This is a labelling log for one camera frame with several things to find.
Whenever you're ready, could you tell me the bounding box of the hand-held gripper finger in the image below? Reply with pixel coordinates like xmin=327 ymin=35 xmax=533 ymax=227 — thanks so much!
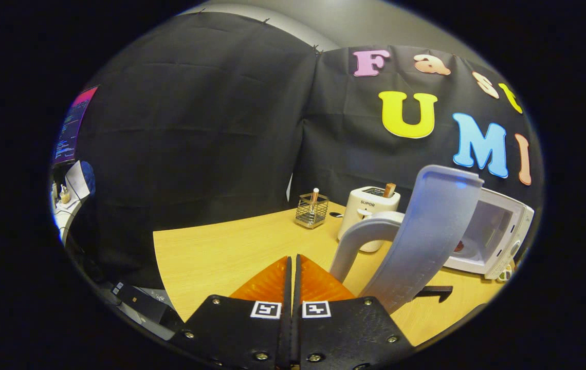
xmin=169 ymin=255 xmax=293 ymax=370
xmin=295 ymin=254 xmax=415 ymax=370

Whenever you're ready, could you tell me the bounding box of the white toaster oven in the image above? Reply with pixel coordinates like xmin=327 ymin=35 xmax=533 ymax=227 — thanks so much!
xmin=329 ymin=164 xmax=535 ymax=315

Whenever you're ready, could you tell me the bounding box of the white bread toaster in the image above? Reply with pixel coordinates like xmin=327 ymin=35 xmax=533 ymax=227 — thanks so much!
xmin=338 ymin=186 xmax=401 ymax=253

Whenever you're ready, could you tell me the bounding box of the black box device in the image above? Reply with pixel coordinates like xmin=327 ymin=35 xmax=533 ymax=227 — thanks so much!
xmin=111 ymin=280 xmax=171 ymax=325

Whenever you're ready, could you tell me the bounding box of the black backdrop cloth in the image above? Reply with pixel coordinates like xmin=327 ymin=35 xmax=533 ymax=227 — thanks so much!
xmin=69 ymin=11 xmax=545 ymax=288

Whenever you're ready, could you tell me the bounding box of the white paper sheet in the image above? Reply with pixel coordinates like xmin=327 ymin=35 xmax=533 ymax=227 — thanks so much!
xmin=64 ymin=160 xmax=90 ymax=201

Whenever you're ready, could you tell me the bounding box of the computer monitor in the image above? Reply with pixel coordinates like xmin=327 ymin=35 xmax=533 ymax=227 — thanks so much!
xmin=51 ymin=86 xmax=99 ymax=166

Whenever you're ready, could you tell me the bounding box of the wire mesh holder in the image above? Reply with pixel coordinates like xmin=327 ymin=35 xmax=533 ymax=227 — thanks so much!
xmin=295 ymin=193 xmax=329 ymax=229

